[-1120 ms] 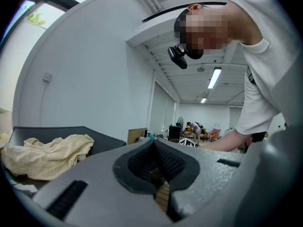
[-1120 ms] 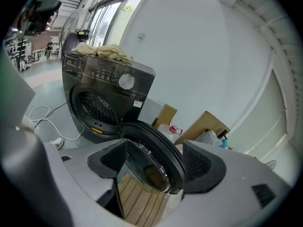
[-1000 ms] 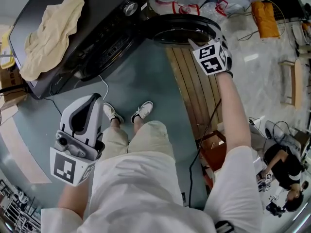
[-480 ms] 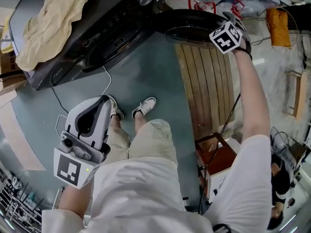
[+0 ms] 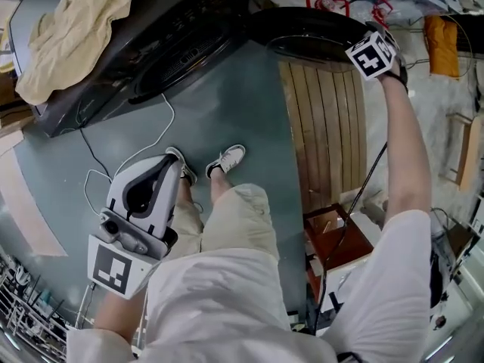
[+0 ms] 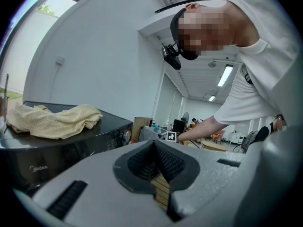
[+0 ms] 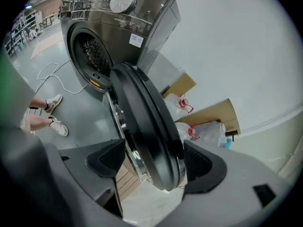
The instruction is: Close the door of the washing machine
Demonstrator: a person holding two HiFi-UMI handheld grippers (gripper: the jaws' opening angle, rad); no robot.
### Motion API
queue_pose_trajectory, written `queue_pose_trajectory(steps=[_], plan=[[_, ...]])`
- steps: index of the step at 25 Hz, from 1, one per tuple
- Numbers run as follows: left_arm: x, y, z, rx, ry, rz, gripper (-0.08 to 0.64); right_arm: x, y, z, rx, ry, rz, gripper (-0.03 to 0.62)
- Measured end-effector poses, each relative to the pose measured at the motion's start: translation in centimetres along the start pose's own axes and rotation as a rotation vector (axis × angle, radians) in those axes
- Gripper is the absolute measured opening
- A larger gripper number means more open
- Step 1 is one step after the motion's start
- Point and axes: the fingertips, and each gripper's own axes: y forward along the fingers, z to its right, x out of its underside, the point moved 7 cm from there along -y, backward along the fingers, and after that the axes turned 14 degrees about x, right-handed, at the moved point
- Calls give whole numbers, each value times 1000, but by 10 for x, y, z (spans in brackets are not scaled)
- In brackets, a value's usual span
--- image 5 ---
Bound person's left leg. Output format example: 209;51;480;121
177;178;196;203

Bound person's left forearm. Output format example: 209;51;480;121
92;289;152;340

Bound red-brown table white top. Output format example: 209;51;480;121
303;201;376;275

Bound black strap buckle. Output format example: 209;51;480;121
335;351;366;363

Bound person's right forearm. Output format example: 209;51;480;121
377;57;435;226

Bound wooden slatted pallet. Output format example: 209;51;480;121
278;59;370;214

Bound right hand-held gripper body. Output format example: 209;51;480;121
344;21;398;80

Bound black power cable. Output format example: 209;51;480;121
77;126;114;179

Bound white floor cable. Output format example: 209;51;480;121
83;92;176;219

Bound person's white right shoe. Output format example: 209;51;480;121
205;144;247;179

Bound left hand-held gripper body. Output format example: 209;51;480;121
87;206;179;300

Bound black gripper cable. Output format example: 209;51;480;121
312;141;389;336

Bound clear water jug red handle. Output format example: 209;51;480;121
302;0;351;17
349;0;396;29

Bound black washing machine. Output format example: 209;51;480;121
7;0;274;139

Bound person's leg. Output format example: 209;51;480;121
177;178;196;203
209;169;232;204

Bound black round machine door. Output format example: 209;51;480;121
247;6;409;90

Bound cream crumpled cloth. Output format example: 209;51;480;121
17;0;145;105

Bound person's right leg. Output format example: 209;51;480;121
209;169;232;204

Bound low wooden table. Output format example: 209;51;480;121
447;110;484;193

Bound person's white left shoe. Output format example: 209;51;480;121
165;146;198;187

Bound person's beige shorts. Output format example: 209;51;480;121
166;182;281;259

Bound person's white shoe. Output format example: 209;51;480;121
205;144;247;179
165;146;198;187

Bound orange cushion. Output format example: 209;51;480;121
423;14;461;79

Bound person's white shirt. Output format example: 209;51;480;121
66;209;435;363

